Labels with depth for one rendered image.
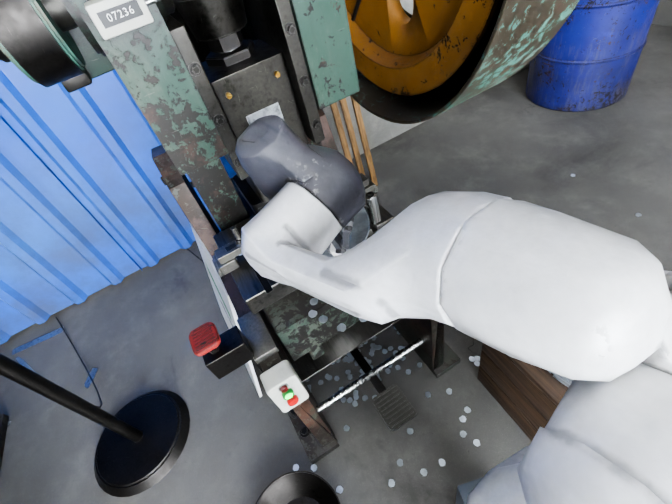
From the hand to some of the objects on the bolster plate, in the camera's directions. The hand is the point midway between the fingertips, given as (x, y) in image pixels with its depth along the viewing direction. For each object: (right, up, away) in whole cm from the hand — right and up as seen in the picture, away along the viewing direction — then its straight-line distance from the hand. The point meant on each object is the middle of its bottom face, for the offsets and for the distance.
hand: (338, 251), depth 81 cm
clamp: (-25, -1, +22) cm, 34 cm away
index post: (+10, +8, +21) cm, 24 cm away
